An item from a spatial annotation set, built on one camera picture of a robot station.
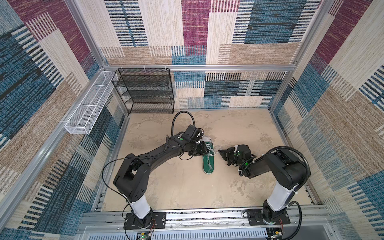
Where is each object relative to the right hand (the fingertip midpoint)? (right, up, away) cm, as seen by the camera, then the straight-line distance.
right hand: (217, 151), depth 93 cm
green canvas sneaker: (-8, -9, -6) cm, 13 cm away
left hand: (-6, +2, -9) cm, 11 cm away
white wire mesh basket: (-82, +18, -2) cm, 84 cm away
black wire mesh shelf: (-50, +41, +17) cm, 67 cm away
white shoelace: (-4, -1, -2) cm, 4 cm away
